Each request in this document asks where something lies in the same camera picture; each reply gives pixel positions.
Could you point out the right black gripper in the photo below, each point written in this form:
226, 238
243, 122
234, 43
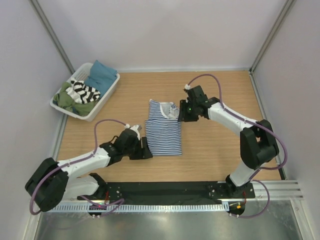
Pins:
183, 115

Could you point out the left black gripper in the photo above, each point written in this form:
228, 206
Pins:
144, 152

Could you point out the blue white striped tank top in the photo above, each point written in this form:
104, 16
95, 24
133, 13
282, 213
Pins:
163, 130

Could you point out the black white striped garment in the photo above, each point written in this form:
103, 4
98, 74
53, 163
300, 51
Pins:
81, 93

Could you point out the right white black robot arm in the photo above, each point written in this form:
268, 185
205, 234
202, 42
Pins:
258, 145

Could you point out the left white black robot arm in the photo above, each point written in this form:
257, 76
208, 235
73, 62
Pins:
56, 181

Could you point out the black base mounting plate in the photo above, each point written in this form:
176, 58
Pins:
162, 192

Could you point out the teal folded cloth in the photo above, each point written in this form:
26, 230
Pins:
101, 77

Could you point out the olive green garment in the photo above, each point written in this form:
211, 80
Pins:
64, 101

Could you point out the white plastic laundry basket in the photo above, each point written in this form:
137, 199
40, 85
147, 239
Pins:
81, 74

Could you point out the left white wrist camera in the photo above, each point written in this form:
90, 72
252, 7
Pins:
136, 128

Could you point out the white slotted cable duct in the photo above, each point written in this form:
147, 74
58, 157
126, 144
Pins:
86, 207

